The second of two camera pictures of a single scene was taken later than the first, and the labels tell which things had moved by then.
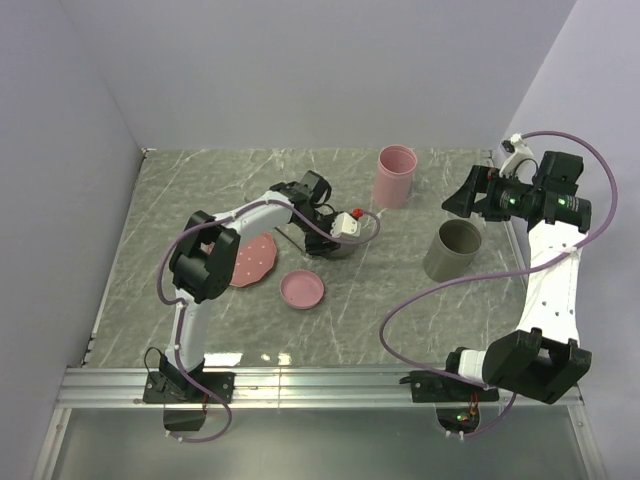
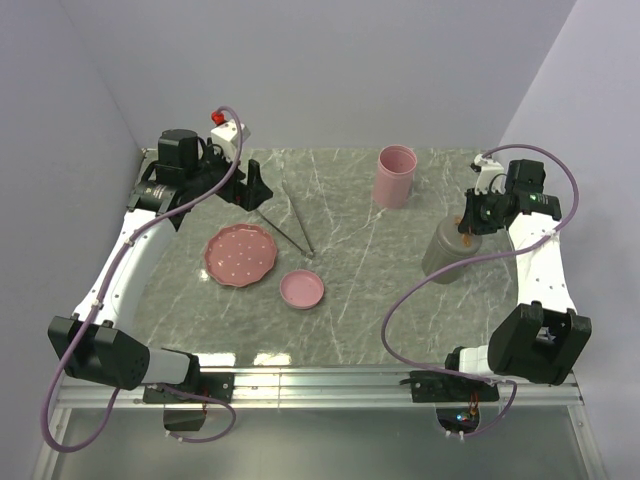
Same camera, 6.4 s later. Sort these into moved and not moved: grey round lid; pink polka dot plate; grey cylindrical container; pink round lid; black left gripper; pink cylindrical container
Moved: grey round lid; black left gripper
Not moved: pink polka dot plate; pink cylindrical container; pink round lid; grey cylindrical container
